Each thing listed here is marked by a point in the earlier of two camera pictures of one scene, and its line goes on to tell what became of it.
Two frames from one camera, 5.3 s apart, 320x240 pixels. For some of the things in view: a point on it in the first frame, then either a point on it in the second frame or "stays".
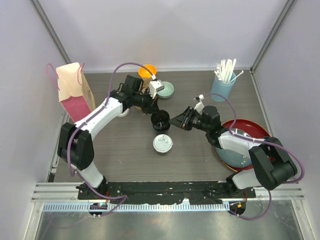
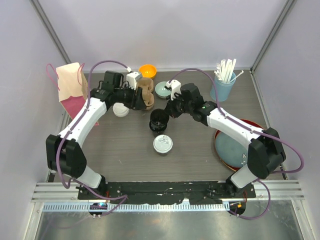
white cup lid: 162,143 stays
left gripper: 152,107 to 137,102
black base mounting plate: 163,192 stays
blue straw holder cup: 222,88 stays
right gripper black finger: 183,120 to 170,108
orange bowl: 143,72 stays
